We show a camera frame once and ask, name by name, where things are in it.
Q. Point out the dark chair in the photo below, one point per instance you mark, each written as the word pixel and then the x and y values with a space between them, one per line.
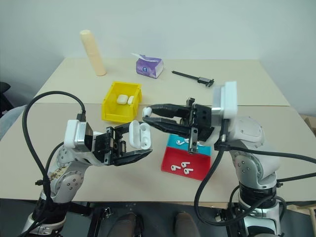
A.
pixel 4 96

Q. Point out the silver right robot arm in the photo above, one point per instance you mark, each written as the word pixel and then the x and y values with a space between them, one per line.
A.
pixel 251 153

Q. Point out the brown rounded shape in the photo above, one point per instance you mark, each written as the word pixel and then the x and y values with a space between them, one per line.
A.
pixel 127 223
pixel 185 223

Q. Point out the beige cylinder roll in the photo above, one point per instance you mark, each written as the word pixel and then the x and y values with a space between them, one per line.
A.
pixel 93 54

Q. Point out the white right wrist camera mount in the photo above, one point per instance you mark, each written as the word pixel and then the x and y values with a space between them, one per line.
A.
pixel 228 98

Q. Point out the white earbud case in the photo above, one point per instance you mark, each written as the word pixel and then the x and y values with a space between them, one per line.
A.
pixel 121 99
pixel 139 135

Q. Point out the closed white earbud case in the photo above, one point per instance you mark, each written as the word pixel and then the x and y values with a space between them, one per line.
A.
pixel 121 99

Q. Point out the yellow plastic bin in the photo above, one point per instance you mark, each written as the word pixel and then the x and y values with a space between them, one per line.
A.
pixel 116 112

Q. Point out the red tray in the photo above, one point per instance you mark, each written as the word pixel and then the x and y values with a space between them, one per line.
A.
pixel 184 158

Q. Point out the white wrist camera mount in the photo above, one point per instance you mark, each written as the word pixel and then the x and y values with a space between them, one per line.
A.
pixel 228 98
pixel 74 133

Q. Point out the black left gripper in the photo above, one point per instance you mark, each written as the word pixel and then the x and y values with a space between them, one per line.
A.
pixel 106 146

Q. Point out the blue tray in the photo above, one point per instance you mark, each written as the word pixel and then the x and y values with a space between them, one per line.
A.
pixel 172 144

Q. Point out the wooden frame piece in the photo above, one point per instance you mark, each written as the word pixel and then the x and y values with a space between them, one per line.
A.
pixel 309 209

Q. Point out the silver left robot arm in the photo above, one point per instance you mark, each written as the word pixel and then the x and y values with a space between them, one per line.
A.
pixel 66 181

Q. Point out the black caliper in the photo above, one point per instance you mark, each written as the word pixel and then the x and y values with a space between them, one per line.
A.
pixel 197 79

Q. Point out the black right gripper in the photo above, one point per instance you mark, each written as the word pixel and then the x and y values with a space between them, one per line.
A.
pixel 201 121

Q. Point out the white earbud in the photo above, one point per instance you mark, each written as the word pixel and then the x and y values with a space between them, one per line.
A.
pixel 147 112
pixel 185 164
pixel 174 168
pixel 187 170
pixel 179 142

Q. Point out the purple tissue pack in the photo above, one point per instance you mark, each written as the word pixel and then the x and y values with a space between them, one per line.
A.
pixel 148 67

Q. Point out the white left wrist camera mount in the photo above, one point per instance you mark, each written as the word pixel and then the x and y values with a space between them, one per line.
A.
pixel 74 133

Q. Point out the cardboard box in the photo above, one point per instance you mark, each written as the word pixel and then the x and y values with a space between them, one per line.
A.
pixel 309 124

